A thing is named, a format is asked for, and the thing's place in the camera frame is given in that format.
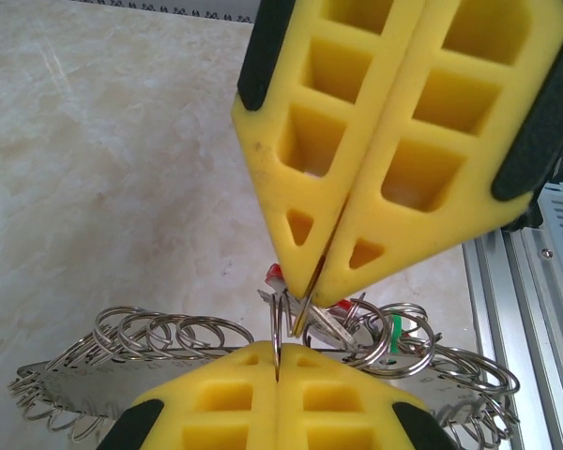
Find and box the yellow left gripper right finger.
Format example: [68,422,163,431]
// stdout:
[277,344,456,450]

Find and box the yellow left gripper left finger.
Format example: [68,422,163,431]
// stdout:
[98,341,279,450]

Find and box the plain silver key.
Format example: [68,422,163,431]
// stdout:
[257,288,358,351]

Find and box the silver split keyring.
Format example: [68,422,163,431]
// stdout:
[270,292,286,382]

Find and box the small silver split ring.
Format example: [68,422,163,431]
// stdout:
[291,252,332,338]

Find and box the red plastic key tag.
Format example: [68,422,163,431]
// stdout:
[266,263,356,313]

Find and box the numbered metal key organizer disc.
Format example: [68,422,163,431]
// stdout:
[16,344,512,423]

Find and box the green plastic key tag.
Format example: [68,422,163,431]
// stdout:
[388,314,407,368]

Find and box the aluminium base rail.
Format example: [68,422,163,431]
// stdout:
[462,205,563,450]

